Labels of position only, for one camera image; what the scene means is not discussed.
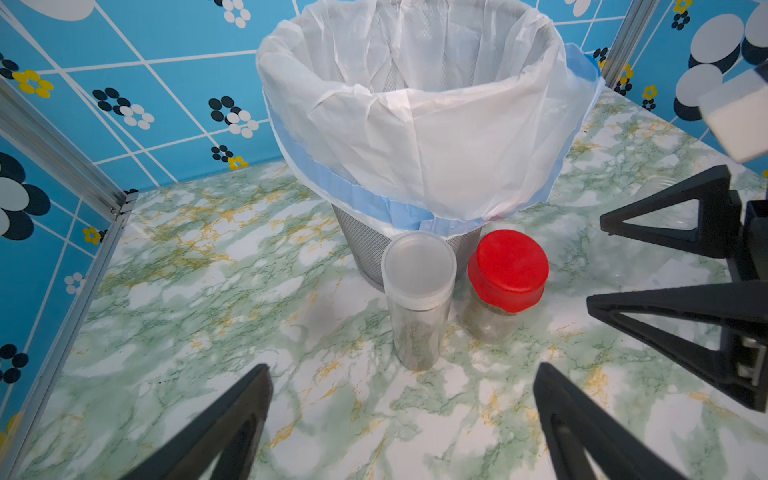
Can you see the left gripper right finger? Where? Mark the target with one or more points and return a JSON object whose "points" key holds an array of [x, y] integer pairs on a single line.
{"points": [[578, 431]]}

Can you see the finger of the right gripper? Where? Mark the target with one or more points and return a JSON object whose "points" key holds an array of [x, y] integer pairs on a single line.
{"points": [[717, 222], [717, 332]]}

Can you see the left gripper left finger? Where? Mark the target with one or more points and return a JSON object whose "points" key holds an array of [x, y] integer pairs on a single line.
{"points": [[225, 436]]}

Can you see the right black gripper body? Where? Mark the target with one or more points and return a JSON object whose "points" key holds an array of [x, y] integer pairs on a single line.
{"points": [[757, 258]]}

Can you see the clear jar large red lid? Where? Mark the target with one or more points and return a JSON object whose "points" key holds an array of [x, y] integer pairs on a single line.
{"points": [[506, 279]]}

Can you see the tall clear jar white lid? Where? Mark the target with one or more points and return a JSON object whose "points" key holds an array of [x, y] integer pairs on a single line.
{"points": [[418, 271]]}

